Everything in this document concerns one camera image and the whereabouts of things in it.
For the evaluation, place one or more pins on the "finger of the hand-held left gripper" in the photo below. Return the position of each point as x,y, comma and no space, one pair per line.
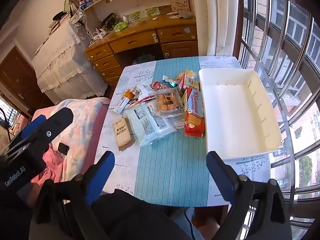
33,126
50,127

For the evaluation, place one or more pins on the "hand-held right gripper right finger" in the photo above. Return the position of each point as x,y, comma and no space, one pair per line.
220,177

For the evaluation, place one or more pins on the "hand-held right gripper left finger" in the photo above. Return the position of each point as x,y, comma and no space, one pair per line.
100,177

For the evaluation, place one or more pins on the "white plastic bin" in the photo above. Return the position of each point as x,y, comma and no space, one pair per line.
232,110

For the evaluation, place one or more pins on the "white orange brown snack packet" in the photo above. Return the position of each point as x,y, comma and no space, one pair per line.
122,102

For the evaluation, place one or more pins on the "white snack packet black text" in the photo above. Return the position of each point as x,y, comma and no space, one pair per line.
144,92

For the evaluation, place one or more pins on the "clear rice cake packet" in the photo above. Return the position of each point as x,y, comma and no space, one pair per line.
188,73

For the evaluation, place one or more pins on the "small black device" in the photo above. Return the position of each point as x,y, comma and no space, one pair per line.
63,148

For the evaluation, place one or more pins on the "pink blanket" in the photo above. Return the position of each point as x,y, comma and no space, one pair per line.
50,162

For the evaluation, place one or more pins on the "floral quilt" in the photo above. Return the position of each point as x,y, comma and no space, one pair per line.
85,120

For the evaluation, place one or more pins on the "brown wooden door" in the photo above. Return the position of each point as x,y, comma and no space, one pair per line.
17,80

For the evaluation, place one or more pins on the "brown cracker packet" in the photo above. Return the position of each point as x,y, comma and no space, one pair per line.
122,133

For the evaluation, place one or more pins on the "person's dark pants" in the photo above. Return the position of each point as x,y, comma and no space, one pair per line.
140,217

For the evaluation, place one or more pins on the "white lace covered table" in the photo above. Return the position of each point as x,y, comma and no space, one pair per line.
65,65

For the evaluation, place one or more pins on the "orange biscuit packet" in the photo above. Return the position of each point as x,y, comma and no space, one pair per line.
193,115

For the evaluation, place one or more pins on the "pale blue snack packet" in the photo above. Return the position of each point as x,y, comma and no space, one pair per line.
140,122

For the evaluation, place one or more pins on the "metal window guard bars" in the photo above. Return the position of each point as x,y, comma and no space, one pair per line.
290,155

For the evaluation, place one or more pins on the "green white snack packet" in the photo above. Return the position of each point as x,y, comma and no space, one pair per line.
184,97

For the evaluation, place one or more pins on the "clear cookie packet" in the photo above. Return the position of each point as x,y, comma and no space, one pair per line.
168,102

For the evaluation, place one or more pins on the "white yellow snack packet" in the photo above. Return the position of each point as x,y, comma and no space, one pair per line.
191,82

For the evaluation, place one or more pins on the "white power strip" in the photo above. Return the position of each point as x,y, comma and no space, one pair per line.
98,35

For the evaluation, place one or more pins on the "blue foil snack packet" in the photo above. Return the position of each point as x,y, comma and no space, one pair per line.
170,82

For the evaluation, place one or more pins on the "small red snack packet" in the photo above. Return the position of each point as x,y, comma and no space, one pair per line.
157,85

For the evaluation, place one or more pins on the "black white patterned bag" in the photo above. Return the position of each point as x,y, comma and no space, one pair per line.
77,18

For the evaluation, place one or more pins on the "plastic bag with green contents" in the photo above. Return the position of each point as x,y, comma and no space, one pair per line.
143,58

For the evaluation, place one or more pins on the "black patterned box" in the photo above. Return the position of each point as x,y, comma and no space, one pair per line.
110,22

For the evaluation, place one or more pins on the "wooden desk with drawers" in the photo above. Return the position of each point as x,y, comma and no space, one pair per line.
135,41

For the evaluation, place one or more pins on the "green tissue pack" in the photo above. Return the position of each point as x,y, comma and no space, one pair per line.
121,27

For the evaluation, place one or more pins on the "green floral pack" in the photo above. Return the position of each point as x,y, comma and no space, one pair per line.
135,15
153,11

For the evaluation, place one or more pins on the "white curtain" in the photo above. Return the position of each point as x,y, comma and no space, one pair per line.
217,17

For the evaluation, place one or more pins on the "grey pouch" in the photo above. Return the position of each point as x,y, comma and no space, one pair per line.
186,15

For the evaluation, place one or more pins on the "beige cardboard box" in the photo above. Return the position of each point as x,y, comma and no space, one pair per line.
180,6

